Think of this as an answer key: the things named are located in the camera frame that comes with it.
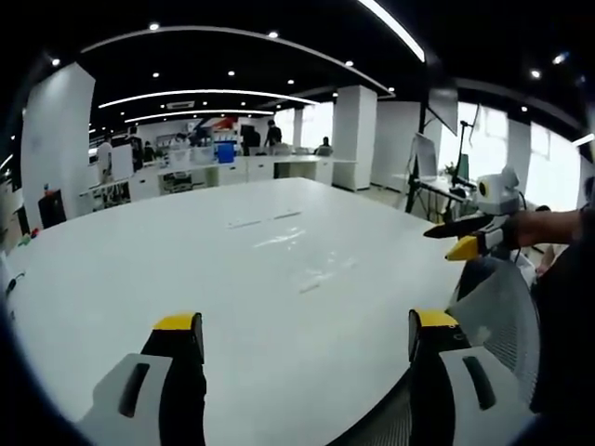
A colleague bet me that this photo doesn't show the black tripod stand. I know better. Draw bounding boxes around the black tripod stand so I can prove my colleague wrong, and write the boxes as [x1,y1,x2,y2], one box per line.
[449,119,480,187]

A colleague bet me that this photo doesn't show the white side desk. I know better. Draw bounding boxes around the white side desk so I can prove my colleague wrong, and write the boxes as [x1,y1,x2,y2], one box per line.
[390,173,471,223]

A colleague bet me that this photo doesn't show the black cable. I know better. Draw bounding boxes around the black cable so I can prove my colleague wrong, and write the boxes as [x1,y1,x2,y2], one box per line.
[5,270,27,295]

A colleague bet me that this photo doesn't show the white computer monitor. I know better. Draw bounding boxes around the white computer monitor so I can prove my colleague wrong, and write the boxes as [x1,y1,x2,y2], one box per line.
[410,132,441,183]

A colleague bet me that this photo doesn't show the long ceiling light strip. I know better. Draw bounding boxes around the long ceiling light strip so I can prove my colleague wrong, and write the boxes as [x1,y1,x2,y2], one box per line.
[357,0,427,63]

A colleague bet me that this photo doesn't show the clear resealable bag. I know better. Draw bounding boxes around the clear resealable bag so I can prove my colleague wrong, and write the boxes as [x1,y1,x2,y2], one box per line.
[250,226,362,295]

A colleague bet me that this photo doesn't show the hanging dark screen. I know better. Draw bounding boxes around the hanging dark screen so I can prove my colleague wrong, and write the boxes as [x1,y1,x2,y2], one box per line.
[426,85,460,137]

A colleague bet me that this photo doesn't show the clear plastic strip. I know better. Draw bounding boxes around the clear plastic strip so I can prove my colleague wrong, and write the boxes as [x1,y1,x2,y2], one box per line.
[226,210,304,230]

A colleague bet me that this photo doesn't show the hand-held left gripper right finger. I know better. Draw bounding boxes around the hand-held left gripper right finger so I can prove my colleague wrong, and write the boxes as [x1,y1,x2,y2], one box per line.
[407,307,536,446]

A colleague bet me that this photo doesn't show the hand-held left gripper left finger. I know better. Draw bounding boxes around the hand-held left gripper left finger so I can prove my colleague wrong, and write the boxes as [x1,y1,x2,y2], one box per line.
[77,311,208,446]

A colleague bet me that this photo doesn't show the grey mesh office chair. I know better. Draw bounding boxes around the grey mesh office chair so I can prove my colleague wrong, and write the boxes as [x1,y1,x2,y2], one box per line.
[324,256,544,446]

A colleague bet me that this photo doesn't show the white counter row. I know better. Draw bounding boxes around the white counter row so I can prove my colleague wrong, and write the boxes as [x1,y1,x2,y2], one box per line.
[78,154,337,205]

